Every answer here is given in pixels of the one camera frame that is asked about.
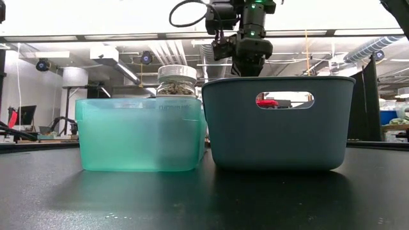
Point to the blue-grey plastic bin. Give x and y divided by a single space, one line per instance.
278 137

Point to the teal translucent plastic bin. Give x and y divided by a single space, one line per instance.
128 137

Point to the blue storage bin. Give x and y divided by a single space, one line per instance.
386 117

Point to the black table mat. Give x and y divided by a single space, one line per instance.
204 198

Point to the pile of soft bags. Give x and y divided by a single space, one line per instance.
399 119

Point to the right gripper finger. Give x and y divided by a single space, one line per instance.
254 68

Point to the striped ceiling duct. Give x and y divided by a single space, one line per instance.
367 49

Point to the wooden top cart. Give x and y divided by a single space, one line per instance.
396 127

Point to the small red tag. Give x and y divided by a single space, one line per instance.
12 118

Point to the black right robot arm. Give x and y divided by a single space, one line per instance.
255 19

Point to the white lid seasoning jar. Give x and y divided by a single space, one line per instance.
177 80

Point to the silver flexible duct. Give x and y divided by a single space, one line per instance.
207 65

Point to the white ceiling duct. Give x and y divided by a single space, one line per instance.
103 54

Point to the black aluminium table frame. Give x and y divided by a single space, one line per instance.
48 146

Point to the black ceiling camera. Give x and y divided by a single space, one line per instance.
378 55
42 64
146 57

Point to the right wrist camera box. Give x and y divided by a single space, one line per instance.
223 48

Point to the black panel divider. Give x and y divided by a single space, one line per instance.
364 105

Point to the black computer monitor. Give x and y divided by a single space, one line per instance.
25 115

